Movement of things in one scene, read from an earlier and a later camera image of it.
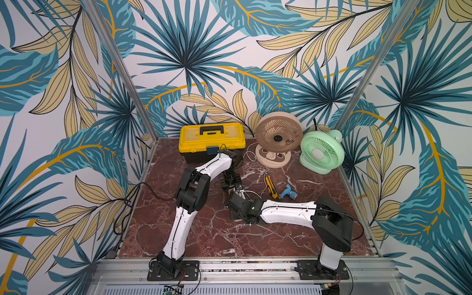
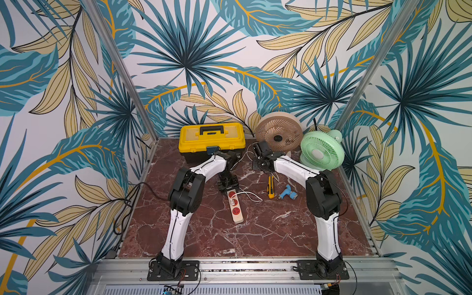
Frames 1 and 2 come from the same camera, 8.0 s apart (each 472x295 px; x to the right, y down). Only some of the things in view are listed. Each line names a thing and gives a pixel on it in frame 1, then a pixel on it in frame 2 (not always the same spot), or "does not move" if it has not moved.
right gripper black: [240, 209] to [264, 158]
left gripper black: [238, 182] does not move
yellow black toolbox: [198, 142] does not move
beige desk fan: [277, 134] does not move
